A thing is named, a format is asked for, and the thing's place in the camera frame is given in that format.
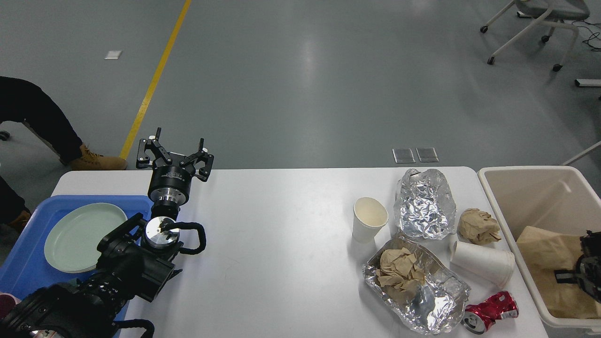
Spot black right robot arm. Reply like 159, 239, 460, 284
576, 230, 601, 302

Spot blue plastic tray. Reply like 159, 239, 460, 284
0, 195, 152, 301

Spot aluminium foil tray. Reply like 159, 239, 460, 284
362, 234, 471, 335

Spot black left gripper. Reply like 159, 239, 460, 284
136, 128, 214, 206

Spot green plate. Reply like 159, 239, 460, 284
44, 203, 127, 273

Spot crumpled brown paper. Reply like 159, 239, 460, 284
376, 248, 425, 306

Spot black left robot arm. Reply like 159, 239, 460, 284
1, 129, 214, 338

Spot brown paper bag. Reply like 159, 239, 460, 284
516, 226, 600, 319

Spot clear floor plate right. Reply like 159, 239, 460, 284
416, 147, 439, 163

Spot beige plastic bin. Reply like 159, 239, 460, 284
478, 166, 601, 338

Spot white paper cup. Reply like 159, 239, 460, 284
352, 197, 389, 243

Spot crushed red can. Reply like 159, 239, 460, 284
460, 291, 519, 335

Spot stacked white paper cups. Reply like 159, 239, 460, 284
449, 240, 515, 288

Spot crumpled foil ball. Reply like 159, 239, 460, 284
393, 169, 457, 240

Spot pink mug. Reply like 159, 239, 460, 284
0, 292, 22, 319

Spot person in tan boots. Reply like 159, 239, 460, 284
0, 76, 128, 230

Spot white floor tag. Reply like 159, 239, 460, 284
104, 51, 122, 60

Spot crumpled brown paper ball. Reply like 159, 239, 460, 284
458, 209, 501, 246

